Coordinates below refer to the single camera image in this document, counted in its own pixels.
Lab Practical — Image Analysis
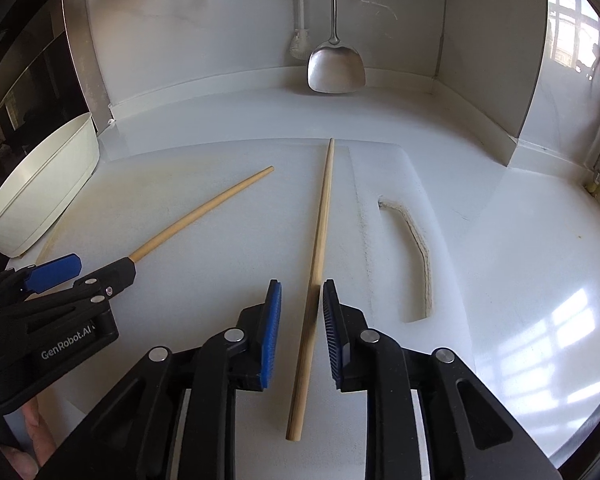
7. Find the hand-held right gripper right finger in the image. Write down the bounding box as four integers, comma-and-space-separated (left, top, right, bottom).
322, 279, 563, 480

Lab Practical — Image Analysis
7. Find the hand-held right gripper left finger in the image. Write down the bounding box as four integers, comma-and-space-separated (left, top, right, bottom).
55, 279, 284, 480

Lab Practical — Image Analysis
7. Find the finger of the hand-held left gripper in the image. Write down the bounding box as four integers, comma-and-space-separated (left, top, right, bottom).
80, 256, 137, 307
22, 254, 83, 296

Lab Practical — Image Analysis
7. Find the wooden chopstick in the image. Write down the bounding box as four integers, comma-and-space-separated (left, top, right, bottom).
286, 137, 336, 442
129, 166, 275, 264

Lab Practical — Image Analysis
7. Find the white round basin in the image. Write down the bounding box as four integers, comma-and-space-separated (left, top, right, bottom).
0, 112, 101, 259

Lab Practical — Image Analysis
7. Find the person's left hand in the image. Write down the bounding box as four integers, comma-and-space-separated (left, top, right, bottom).
2, 397, 57, 480

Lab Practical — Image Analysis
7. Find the white plastic cutting board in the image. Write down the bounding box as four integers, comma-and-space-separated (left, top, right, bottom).
5, 137, 481, 480

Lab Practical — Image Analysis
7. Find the black range hood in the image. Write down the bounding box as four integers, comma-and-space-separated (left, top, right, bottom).
0, 0, 98, 171

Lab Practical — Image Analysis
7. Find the metal wok spatula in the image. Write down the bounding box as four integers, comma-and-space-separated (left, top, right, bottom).
306, 0, 367, 94

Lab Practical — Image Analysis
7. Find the white dish brush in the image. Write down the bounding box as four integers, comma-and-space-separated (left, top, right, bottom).
287, 0, 312, 58

